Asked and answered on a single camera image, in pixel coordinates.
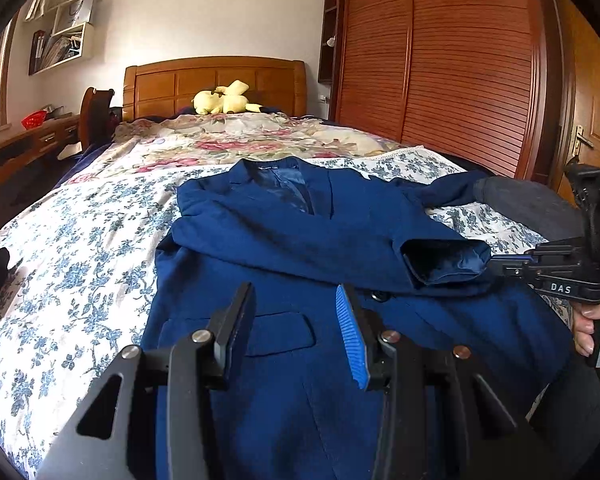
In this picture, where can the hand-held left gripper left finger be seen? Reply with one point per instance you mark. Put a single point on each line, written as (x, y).
(234, 332)

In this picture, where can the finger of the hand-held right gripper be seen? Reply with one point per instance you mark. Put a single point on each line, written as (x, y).
(510, 266)

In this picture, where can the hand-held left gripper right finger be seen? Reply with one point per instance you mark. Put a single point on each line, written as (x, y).
(352, 335)

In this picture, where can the blue suit jacket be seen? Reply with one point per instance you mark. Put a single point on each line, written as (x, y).
(305, 240)

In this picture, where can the person's right hand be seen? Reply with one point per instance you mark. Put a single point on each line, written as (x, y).
(584, 332)

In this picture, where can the dark grey cloth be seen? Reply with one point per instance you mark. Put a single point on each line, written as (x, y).
(525, 202)

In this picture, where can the person's dark trousers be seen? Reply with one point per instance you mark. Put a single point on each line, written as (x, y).
(570, 410)

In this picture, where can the blue floral bedspread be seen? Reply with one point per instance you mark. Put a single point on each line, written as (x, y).
(80, 260)

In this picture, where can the wooden door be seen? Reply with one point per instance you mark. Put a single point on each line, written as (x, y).
(592, 95)

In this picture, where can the pink floral blanket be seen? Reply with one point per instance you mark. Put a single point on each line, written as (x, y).
(230, 145)

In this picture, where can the wooden slatted wardrobe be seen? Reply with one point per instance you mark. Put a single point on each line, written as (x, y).
(455, 60)

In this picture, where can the navy blue bedsheet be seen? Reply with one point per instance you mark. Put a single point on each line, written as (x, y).
(87, 157)

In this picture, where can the yellow plush toy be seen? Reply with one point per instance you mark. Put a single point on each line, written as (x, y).
(225, 97)

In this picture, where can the wooden bed headboard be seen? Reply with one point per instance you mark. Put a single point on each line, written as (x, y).
(180, 85)

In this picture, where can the dark wooden chair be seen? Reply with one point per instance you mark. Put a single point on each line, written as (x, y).
(92, 115)

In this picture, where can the dark wooden corner shelf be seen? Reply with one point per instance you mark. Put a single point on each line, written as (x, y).
(327, 65)

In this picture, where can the wooden desk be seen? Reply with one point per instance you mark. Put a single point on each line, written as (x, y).
(10, 160)

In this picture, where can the white wall shelf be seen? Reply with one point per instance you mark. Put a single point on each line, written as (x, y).
(65, 35)

